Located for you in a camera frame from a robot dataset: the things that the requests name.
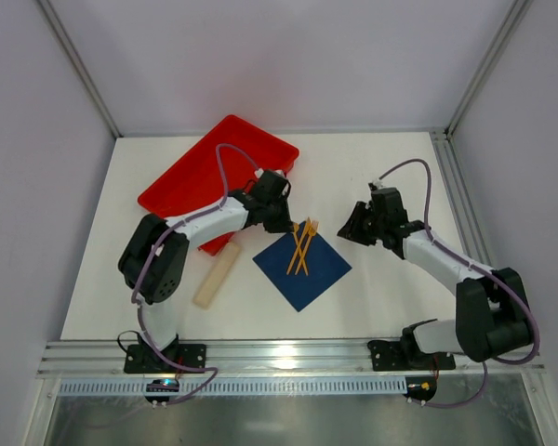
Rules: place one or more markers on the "red plastic tray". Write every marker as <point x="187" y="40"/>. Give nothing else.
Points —
<point x="229" y="157"/>

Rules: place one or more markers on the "right black controller board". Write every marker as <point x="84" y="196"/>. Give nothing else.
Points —
<point x="420" y="388"/>

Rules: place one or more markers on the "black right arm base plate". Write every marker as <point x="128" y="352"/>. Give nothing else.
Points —
<point x="397" y="356"/>

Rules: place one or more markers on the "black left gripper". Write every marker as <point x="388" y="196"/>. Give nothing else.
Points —
<point x="279" y="217"/>

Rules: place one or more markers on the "black controller board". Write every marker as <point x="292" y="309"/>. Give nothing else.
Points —
<point x="161" y="390"/>
<point x="420" y="388"/>

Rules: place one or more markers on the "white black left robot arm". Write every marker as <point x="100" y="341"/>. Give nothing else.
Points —
<point x="154" y="259"/>

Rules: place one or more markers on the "aluminium corner post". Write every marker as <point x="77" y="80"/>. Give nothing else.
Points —
<point x="488" y="62"/>
<point x="58" y="29"/>

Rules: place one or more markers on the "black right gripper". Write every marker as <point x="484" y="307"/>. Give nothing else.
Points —
<point x="361" y="222"/>

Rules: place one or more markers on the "orange plastic knife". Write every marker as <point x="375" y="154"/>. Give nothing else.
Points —
<point x="300" y="246"/>

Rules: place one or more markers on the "white slotted cable duct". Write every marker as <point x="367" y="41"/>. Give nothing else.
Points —
<point x="241" y="386"/>

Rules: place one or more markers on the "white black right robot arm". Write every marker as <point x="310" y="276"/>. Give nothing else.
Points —
<point x="490" y="304"/>

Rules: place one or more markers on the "aluminium left corner post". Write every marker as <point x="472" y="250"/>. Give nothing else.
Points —
<point x="58" y="29"/>

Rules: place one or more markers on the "orange plastic fork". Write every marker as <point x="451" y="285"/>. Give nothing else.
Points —
<point x="309" y="232"/>

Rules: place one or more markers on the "aluminium front rail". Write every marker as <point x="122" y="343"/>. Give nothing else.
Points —
<point x="100" y="358"/>

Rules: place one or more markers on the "aluminium right side rail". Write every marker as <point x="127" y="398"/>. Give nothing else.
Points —
<point x="470" y="234"/>

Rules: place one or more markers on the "aluminium right corner post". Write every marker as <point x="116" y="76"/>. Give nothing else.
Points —
<point x="488" y="62"/>

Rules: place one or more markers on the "aluminium rail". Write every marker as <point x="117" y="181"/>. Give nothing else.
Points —
<point x="100" y="358"/>
<point x="470" y="234"/>

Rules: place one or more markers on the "dark blue paper napkin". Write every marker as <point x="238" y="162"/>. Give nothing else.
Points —
<point x="321" y="268"/>

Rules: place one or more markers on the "left black controller board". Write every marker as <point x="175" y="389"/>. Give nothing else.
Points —
<point x="161" y="390"/>

